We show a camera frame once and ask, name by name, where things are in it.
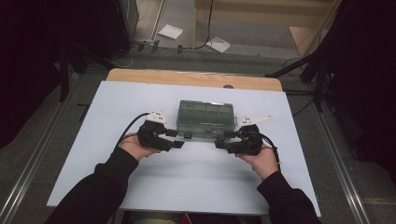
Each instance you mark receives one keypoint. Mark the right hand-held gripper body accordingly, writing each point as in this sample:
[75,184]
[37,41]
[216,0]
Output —
[247,143]

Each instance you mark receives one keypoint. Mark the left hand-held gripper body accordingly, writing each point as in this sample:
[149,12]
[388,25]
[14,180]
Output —
[152,138]

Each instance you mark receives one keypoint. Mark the grey transparent compartment box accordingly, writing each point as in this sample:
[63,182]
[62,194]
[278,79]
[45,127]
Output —
[205,118]

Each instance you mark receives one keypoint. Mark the person's left hand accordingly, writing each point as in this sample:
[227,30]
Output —
[137,149]

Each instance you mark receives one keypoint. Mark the person's right hand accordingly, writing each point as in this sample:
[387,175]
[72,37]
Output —
[263,163]

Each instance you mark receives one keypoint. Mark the white board sheet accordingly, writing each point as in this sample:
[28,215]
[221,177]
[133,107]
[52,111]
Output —
[124,102]

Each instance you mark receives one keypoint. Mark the white paper sheet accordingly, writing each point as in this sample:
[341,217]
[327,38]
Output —
[170,31]
[219,44]

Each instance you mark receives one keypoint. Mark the black metal stand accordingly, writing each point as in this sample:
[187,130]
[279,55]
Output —
[319,84]

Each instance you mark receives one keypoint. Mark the black cabinet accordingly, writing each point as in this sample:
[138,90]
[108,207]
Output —
[115,28]

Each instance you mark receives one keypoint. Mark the light wooden board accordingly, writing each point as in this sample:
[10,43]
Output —
[303,39]

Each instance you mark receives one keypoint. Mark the metal floor rail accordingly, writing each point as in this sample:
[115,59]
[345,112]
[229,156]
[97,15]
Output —
[345,174]
[28,168]

